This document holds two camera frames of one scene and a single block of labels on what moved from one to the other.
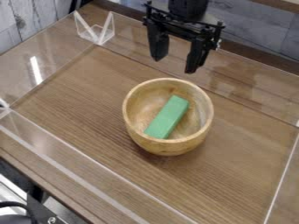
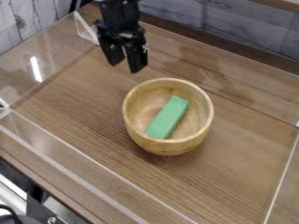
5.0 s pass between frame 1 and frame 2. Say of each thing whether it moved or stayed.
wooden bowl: stayed
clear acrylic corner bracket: stayed
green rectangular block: stayed
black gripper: moved
